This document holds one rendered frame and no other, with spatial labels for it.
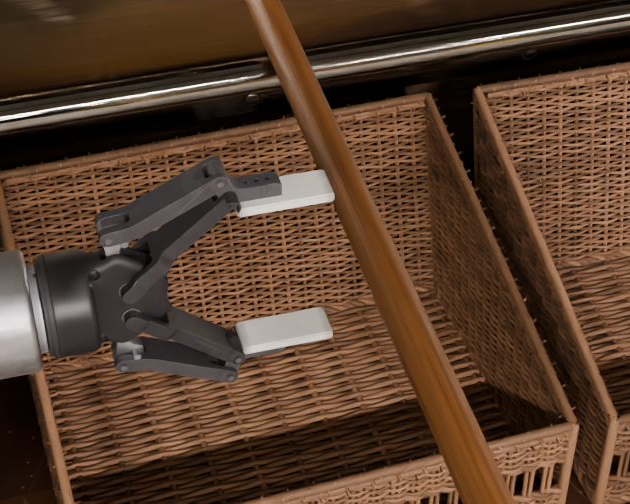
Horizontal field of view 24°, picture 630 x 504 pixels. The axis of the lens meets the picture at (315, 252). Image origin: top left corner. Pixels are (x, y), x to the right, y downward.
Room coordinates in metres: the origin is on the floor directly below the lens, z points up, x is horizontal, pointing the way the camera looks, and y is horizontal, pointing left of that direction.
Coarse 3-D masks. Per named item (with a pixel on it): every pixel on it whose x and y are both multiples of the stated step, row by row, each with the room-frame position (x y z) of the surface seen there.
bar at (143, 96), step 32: (448, 32) 1.13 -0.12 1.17; (480, 32) 1.13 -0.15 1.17; (512, 32) 1.14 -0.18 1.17; (544, 32) 1.14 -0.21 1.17; (576, 32) 1.15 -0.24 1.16; (608, 32) 1.16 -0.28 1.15; (224, 64) 1.08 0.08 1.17; (256, 64) 1.08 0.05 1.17; (320, 64) 1.09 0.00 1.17; (352, 64) 1.09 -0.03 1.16; (384, 64) 1.10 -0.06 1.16; (416, 64) 1.11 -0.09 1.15; (32, 96) 1.03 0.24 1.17; (64, 96) 1.03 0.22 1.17; (96, 96) 1.03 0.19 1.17; (128, 96) 1.04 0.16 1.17; (160, 96) 1.04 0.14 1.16; (192, 96) 1.05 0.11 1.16; (224, 96) 1.06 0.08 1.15; (0, 128) 1.00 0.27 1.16; (32, 128) 1.01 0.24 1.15
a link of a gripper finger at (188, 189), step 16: (208, 160) 0.79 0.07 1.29; (176, 176) 0.79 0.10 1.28; (192, 176) 0.78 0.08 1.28; (224, 176) 0.77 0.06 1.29; (160, 192) 0.78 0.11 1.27; (176, 192) 0.77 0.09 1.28; (192, 192) 0.77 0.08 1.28; (208, 192) 0.77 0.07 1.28; (128, 208) 0.78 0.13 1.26; (144, 208) 0.77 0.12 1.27; (160, 208) 0.76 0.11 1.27; (176, 208) 0.76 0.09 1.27; (128, 224) 0.76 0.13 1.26; (144, 224) 0.76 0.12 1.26; (160, 224) 0.76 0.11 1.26; (112, 240) 0.75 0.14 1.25; (128, 240) 0.76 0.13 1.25
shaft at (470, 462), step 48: (288, 48) 1.05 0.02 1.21; (288, 96) 1.00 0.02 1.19; (336, 144) 0.92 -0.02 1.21; (336, 192) 0.87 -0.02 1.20; (384, 240) 0.81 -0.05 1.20; (384, 288) 0.76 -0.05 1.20; (432, 336) 0.71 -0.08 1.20; (432, 384) 0.66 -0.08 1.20; (432, 432) 0.63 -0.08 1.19; (480, 432) 0.62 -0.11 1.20; (480, 480) 0.58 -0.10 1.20
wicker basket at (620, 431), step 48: (480, 96) 1.48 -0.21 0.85; (528, 96) 1.51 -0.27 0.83; (576, 96) 1.52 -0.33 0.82; (624, 96) 1.54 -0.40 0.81; (480, 144) 1.46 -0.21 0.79; (528, 144) 1.49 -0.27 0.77; (576, 144) 1.51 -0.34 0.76; (624, 144) 1.52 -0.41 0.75; (480, 192) 1.46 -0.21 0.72; (528, 192) 1.48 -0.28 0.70; (576, 192) 1.49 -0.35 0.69; (624, 192) 1.51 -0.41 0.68; (528, 240) 1.31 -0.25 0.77; (576, 240) 1.47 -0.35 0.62; (624, 240) 1.49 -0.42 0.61; (528, 288) 1.28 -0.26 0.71; (576, 288) 1.42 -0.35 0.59; (624, 288) 1.41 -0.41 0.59; (576, 336) 1.15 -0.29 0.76; (624, 336) 1.32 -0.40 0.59; (576, 384) 1.14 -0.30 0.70; (624, 384) 1.24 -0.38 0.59; (624, 432) 1.06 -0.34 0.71; (624, 480) 1.06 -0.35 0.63
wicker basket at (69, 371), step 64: (256, 128) 1.42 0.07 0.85; (0, 192) 1.30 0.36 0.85; (64, 192) 1.34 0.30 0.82; (384, 192) 1.43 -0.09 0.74; (448, 192) 1.39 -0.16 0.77; (192, 256) 1.35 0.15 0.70; (320, 256) 1.39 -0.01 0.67; (448, 256) 1.38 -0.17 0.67; (448, 320) 1.35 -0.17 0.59; (512, 320) 1.20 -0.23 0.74; (64, 384) 1.24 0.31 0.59; (128, 384) 1.24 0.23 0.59; (192, 384) 1.24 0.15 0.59; (256, 384) 1.24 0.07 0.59; (320, 384) 1.24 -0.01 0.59; (384, 384) 1.24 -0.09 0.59; (512, 384) 1.18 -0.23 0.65; (64, 448) 1.13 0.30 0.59; (128, 448) 1.13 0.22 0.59; (192, 448) 1.14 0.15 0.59; (256, 448) 1.14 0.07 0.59; (320, 448) 1.13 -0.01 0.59; (384, 448) 1.13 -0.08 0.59; (512, 448) 1.02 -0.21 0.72
